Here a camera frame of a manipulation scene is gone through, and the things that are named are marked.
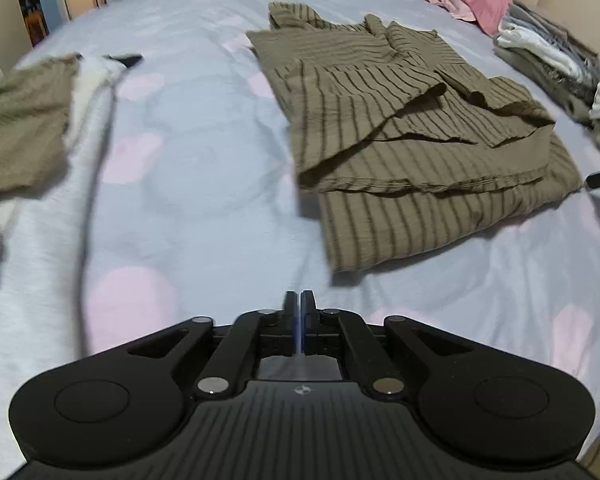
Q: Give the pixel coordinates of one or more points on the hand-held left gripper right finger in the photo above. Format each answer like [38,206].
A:
[310,315]

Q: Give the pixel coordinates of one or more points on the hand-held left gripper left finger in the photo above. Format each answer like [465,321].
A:
[291,315]

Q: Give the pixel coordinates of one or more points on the brown striped shirt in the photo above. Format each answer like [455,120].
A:
[405,160]

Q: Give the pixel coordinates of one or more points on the stack of folded clothes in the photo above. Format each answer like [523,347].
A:
[545,55]

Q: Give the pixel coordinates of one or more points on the white cloth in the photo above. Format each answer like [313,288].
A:
[40,260]

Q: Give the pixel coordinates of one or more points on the navy cloth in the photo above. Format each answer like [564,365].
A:
[127,60]

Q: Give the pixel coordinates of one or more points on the brown cloth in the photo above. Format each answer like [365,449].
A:
[20,125]

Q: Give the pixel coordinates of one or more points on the orange stool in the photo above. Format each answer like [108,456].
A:
[34,22]

